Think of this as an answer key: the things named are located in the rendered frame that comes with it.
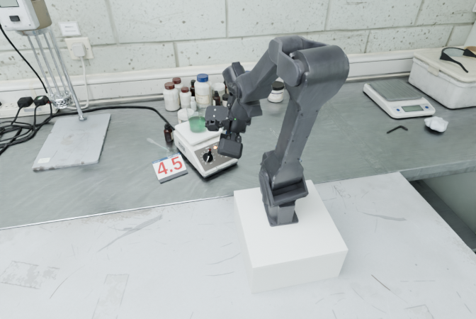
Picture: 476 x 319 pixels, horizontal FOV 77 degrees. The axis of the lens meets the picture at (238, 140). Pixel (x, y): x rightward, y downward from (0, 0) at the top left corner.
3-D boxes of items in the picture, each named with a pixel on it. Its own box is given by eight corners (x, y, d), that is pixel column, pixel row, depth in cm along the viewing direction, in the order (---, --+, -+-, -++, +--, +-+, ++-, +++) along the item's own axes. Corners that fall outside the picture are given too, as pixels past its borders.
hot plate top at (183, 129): (224, 132, 96) (224, 130, 95) (190, 146, 90) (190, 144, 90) (205, 116, 104) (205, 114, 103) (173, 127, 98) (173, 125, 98)
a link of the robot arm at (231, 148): (258, 86, 79) (236, 79, 78) (249, 146, 70) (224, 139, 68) (248, 103, 86) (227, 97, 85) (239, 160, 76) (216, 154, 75)
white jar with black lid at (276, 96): (267, 95, 133) (268, 80, 129) (282, 96, 133) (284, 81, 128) (267, 102, 128) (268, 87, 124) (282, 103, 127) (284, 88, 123)
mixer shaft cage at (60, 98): (71, 108, 97) (41, 29, 82) (49, 110, 96) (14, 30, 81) (76, 98, 102) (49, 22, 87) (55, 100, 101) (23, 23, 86)
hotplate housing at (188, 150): (239, 164, 96) (239, 144, 91) (203, 180, 90) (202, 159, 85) (204, 131, 110) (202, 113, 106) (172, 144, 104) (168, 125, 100)
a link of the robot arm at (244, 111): (270, 110, 67) (256, 77, 71) (247, 113, 65) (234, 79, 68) (258, 125, 73) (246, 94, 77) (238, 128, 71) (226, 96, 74)
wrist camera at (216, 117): (234, 101, 76) (209, 95, 75) (231, 126, 72) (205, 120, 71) (229, 114, 81) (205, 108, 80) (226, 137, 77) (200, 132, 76)
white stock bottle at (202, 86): (202, 98, 131) (200, 70, 123) (216, 102, 128) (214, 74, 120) (193, 105, 126) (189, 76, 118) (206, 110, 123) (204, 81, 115)
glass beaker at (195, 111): (184, 132, 96) (180, 108, 91) (196, 122, 100) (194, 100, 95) (201, 138, 93) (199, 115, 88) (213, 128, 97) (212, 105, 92)
